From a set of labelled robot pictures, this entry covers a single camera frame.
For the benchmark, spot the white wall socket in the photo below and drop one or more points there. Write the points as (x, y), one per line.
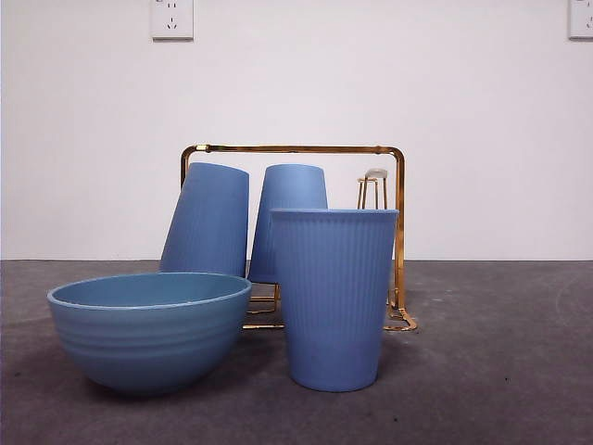
(582, 18)
(172, 21)

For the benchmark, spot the blue ribbed plastic cup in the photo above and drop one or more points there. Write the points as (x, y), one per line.
(208, 218)
(333, 296)
(294, 187)

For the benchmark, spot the light blue ridged bowl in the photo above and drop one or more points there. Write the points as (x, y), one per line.
(148, 343)

